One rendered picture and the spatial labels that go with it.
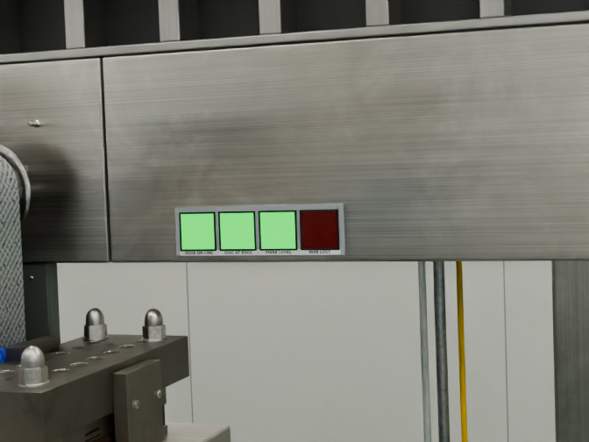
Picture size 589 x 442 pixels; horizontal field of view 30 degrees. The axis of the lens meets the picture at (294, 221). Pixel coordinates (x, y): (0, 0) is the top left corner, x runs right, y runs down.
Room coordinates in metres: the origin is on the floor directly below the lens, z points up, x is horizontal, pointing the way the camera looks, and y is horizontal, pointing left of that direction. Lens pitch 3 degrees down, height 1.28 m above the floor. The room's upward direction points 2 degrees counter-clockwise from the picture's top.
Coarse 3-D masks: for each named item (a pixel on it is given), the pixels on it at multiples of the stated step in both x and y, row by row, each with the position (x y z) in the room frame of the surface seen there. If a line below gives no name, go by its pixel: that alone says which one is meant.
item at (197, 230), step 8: (184, 216) 1.55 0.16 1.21; (192, 216) 1.55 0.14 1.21; (200, 216) 1.55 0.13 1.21; (208, 216) 1.54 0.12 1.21; (184, 224) 1.55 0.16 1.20; (192, 224) 1.55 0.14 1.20; (200, 224) 1.55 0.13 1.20; (208, 224) 1.54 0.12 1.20; (184, 232) 1.55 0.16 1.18; (192, 232) 1.55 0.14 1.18; (200, 232) 1.55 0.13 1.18; (208, 232) 1.54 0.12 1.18; (184, 240) 1.55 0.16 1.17; (192, 240) 1.55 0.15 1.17; (200, 240) 1.55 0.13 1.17; (208, 240) 1.54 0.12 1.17; (184, 248) 1.55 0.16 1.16; (192, 248) 1.55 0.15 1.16; (200, 248) 1.55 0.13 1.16; (208, 248) 1.54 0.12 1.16
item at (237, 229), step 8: (224, 216) 1.53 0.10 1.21; (232, 216) 1.53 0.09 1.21; (240, 216) 1.53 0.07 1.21; (248, 216) 1.52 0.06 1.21; (224, 224) 1.53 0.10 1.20; (232, 224) 1.53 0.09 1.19; (240, 224) 1.53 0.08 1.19; (248, 224) 1.52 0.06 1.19; (224, 232) 1.53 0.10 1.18; (232, 232) 1.53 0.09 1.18; (240, 232) 1.53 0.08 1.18; (248, 232) 1.52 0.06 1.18; (224, 240) 1.53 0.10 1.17; (232, 240) 1.53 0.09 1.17; (240, 240) 1.53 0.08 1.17; (248, 240) 1.52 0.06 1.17; (224, 248) 1.53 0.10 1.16; (232, 248) 1.53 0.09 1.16; (240, 248) 1.53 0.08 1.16; (248, 248) 1.52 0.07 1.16
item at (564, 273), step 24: (552, 264) 1.56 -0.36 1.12; (576, 264) 1.54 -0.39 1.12; (552, 288) 1.56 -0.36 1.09; (576, 288) 1.54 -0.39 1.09; (552, 312) 1.56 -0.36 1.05; (576, 312) 1.54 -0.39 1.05; (576, 336) 1.54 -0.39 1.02; (576, 360) 1.54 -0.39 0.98; (576, 384) 1.54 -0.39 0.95; (576, 408) 1.54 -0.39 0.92; (576, 432) 1.55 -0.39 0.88
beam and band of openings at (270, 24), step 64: (0, 0) 1.68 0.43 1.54; (64, 0) 1.63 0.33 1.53; (128, 0) 1.67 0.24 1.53; (192, 0) 1.61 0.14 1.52; (256, 0) 1.60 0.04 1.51; (320, 0) 1.57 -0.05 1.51; (384, 0) 1.47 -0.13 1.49; (448, 0) 1.52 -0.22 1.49; (512, 0) 1.49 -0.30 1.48; (576, 0) 1.46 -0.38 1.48; (0, 64) 1.67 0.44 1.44
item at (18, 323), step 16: (0, 224) 1.50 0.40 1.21; (16, 224) 1.54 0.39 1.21; (0, 240) 1.50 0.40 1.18; (16, 240) 1.54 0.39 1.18; (0, 256) 1.50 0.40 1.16; (16, 256) 1.53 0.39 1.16; (0, 272) 1.50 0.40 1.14; (16, 272) 1.53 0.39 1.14; (0, 288) 1.50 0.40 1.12; (16, 288) 1.53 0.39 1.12; (0, 304) 1.49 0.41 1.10; (16, 304) 1.53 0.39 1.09; (0, 320) 1.49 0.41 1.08; (16, 320) 1.53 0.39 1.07; (0, 336) 1.49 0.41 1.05; (16, 336) 1.53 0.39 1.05
